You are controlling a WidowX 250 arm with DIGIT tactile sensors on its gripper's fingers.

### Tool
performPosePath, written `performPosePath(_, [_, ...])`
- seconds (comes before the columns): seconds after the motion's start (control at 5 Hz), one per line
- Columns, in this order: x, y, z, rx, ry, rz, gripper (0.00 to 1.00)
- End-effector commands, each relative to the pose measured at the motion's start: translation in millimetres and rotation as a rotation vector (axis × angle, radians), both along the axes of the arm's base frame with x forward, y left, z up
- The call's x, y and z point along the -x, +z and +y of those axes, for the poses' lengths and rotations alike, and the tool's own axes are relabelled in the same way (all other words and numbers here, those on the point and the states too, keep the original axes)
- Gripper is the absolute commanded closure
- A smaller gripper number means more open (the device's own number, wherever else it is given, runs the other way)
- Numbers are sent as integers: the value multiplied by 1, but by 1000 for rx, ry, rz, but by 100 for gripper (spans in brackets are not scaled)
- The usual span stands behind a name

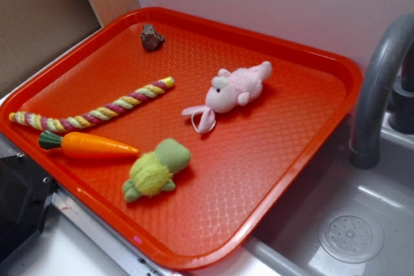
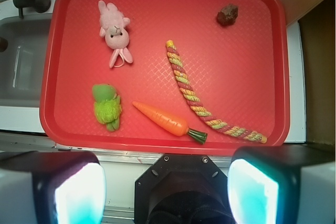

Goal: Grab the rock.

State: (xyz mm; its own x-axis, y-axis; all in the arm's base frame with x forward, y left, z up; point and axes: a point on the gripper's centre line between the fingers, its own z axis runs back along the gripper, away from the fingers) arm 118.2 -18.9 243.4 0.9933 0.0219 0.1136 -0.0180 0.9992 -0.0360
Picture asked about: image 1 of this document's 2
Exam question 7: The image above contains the dark brown rock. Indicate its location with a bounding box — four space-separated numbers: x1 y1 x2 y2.
140 24 166 52

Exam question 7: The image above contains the pink plush bunny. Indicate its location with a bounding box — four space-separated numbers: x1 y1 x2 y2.
181 61 272 134

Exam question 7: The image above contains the grey toy faucet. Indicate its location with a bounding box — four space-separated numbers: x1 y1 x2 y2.
349 13 413 169

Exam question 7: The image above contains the striped rope toy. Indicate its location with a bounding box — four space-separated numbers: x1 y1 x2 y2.
8 76 175 133

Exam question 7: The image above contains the orange toy carrot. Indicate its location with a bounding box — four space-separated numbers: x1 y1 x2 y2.
38 130 140 159

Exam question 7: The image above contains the brown cardboard panel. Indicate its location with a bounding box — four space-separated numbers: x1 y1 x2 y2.
1 0 100 96

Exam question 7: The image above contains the black device corner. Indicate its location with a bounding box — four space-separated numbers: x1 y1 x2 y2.
1 153 56 266

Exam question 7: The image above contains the grey toy sink basin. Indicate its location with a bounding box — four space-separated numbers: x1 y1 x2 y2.
245 119 413 275

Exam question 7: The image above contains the green plush turtle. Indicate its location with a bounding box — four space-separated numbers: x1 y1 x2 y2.
122 138 191 203

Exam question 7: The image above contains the orange plastic tray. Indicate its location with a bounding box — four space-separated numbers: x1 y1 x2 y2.
1 8 362 271

